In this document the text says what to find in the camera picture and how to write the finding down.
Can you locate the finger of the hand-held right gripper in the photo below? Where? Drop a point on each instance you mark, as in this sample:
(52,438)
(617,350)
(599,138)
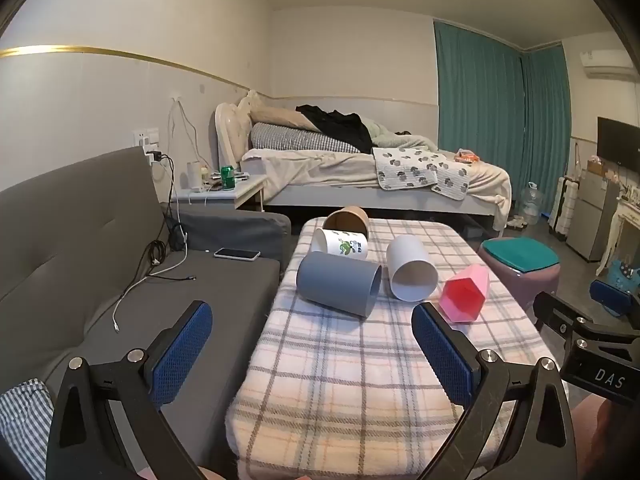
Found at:
(612,299)
(552,312)

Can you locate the white cylindrical device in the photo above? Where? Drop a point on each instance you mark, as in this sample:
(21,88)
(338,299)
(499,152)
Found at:
(194,176)

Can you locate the pale green blanket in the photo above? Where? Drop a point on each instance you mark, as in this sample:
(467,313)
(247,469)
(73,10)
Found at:
(400,140)

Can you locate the white wall socket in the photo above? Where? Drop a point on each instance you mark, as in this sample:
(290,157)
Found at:
(146,136)

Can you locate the grey fridge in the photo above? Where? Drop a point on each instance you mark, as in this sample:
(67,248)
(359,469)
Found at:
(592,220)

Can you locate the striped cloth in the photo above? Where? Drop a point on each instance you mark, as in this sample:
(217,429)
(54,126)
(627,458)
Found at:
(22,430)

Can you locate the green can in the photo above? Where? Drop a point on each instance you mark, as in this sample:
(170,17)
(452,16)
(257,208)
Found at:
(228,177)

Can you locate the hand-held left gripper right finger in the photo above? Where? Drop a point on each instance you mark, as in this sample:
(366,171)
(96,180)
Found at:
(442,355)

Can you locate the plaid tablecloth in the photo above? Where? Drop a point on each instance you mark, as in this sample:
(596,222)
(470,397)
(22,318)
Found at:
(350,365)

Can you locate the cardboard box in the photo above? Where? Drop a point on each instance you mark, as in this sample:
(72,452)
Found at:
(595,166)

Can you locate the teal stool cushion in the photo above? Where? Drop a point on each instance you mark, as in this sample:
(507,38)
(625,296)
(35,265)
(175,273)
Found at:
(520,255)

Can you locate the pink stool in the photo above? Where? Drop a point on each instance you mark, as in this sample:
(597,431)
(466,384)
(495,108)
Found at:
(530,285)

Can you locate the grey cup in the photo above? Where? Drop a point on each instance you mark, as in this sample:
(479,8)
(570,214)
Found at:
(335,282)

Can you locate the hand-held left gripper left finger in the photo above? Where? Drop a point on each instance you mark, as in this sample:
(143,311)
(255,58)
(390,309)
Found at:
(182,355)

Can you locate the white printed paper cup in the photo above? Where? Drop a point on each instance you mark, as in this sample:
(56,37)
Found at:
(342,247)

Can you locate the clear water jug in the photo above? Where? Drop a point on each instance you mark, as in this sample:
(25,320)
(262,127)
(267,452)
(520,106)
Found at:
(529,205)

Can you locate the bed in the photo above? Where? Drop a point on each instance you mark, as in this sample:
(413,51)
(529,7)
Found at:
(320,175)

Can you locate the grey sofa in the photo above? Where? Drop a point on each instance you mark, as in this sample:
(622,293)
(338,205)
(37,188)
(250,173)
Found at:
(75,260)

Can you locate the checked grey pillow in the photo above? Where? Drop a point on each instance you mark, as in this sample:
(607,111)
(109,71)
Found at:
(300,139)

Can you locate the smartphone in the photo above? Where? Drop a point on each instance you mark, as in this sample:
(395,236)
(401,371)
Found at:
(237,254)

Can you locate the black charger plug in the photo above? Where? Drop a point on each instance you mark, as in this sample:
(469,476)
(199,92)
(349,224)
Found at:
(156,156)

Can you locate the white air conditioner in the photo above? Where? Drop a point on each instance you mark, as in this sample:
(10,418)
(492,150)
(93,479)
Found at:
(607,65)

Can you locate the black clothing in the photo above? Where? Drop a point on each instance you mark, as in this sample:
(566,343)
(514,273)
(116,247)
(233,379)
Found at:
(342,127)

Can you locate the white suitcase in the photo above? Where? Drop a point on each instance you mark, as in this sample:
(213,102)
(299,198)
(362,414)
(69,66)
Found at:
(564,207)

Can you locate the person's right forearm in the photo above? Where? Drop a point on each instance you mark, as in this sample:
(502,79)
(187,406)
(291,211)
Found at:
(585,425)

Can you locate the narrow teal curtain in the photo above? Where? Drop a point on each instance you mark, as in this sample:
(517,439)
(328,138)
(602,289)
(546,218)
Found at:
(547,125)

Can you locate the white nightstand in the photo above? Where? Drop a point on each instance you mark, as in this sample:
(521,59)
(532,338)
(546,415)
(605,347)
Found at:
(245,187)

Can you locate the beige pillow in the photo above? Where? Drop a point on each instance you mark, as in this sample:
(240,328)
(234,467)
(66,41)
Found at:
(272,116)

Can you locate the orange packet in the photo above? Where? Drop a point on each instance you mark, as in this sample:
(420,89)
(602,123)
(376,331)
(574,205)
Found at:
(466,156)

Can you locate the pink hexagonal cup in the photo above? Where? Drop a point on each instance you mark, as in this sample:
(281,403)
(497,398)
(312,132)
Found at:
(465,292)

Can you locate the white mantel shelf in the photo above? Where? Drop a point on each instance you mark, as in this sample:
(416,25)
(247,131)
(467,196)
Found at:
(625,220)

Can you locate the white patterned mat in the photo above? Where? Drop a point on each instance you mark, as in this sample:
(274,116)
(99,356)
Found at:
(415,167)

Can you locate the brown paper cup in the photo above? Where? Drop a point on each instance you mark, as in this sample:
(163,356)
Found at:
(347,219)

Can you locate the wide teal curtain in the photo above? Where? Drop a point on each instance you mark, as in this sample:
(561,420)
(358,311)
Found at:
(475,90)

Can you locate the black television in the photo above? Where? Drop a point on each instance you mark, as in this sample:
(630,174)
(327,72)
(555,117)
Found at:
(620,142)

